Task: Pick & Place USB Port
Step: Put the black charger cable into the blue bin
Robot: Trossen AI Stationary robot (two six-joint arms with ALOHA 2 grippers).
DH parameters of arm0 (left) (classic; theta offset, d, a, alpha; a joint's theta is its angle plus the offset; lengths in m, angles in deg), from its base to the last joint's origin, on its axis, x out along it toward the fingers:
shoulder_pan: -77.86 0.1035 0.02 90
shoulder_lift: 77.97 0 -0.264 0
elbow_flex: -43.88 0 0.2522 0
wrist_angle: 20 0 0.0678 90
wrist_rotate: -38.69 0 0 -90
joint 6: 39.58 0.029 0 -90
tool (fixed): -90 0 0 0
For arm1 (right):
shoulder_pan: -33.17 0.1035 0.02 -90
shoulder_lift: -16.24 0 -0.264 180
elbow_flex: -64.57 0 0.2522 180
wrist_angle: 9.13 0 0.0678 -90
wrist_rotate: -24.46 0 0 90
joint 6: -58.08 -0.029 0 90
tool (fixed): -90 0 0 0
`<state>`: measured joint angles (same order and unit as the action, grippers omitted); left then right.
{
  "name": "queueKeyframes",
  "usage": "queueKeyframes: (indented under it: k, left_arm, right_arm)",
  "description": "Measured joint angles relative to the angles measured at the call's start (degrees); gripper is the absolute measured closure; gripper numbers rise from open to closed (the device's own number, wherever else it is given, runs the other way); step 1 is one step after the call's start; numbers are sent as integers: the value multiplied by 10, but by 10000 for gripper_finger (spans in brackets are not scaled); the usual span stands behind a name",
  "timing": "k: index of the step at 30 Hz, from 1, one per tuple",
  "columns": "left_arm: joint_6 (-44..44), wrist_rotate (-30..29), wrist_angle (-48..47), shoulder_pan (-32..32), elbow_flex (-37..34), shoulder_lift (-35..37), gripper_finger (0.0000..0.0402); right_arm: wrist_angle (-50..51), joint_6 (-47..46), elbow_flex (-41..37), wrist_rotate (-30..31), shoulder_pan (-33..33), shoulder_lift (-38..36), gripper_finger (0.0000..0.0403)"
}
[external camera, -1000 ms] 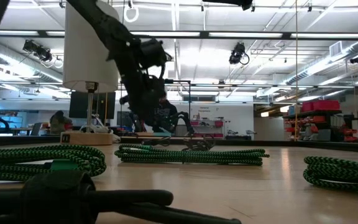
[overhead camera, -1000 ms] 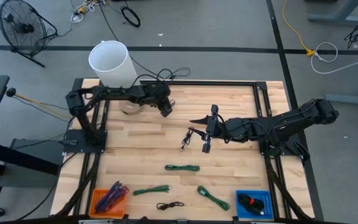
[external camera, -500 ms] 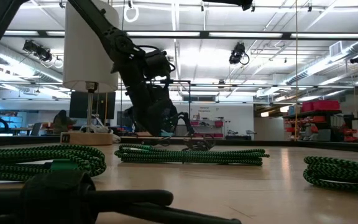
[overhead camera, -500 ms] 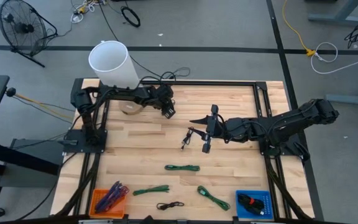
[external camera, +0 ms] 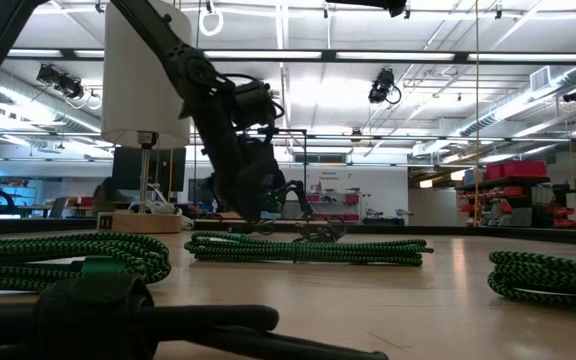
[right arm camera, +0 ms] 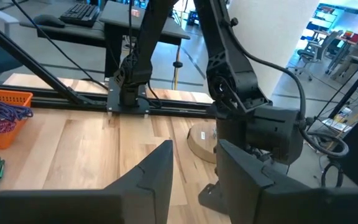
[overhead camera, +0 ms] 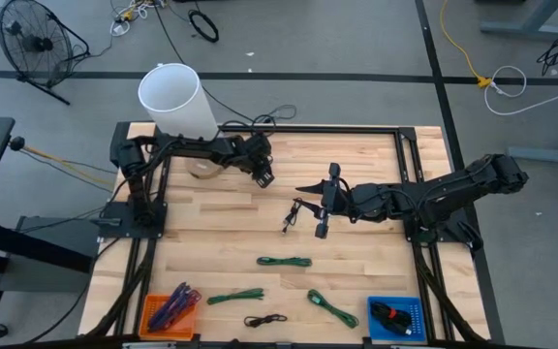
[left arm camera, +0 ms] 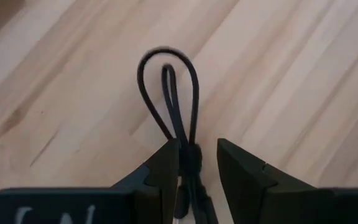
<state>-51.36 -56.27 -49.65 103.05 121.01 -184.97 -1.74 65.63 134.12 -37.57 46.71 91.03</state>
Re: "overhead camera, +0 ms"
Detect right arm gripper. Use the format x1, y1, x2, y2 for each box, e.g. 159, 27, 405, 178
292, 163, 356, 239

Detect thin black USB cable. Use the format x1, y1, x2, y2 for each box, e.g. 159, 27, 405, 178
281, 199, 305, 236

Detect green braided cable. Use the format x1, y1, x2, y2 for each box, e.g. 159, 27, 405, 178
205, 287, 265, 306
306, 288, 360, 330
256, 256, 314, 269

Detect black cable with red strap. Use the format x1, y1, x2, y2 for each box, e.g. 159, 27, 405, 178
370, 301, 414, 337

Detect white shade table lamp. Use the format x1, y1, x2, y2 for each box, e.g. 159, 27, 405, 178
137, 62, 226, 181

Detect blue plastic bin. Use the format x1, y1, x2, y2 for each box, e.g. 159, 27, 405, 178
366, 296, 427, 343

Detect orange plastic bin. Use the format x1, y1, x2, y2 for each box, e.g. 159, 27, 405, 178
138, 293, 199, 342

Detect grey metal desk base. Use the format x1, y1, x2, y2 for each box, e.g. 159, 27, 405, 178
0, 214, 102, 294

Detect grey desk foot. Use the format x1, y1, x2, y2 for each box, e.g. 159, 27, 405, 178
479, 0, 558, 41
508, 144, 558, 167

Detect yellow stick with black knob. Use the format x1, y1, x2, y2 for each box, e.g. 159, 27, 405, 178
8, 136, 116, 189

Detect black floor fan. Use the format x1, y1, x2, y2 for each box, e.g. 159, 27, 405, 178
0, 0, 91, 107

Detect black lamp power cord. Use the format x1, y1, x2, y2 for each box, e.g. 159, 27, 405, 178
152, 0, 298, 138

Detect black cable coil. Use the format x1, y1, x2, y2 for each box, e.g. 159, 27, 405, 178
187, 9, 221, 44

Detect black cable with velcro strap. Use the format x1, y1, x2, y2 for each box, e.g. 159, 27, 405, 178
242, 313, 290, 330

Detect purple braided cable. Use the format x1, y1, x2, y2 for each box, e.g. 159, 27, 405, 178
146, 281, 194, 331

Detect white power strip cables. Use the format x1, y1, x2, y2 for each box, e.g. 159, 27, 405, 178
108, 0, 167, 38

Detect yellow hanging cord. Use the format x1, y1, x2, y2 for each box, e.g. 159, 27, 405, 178
440, 0, 494, 90

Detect white floor cable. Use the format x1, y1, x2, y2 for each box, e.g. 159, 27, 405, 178
482, 64, 558, 117

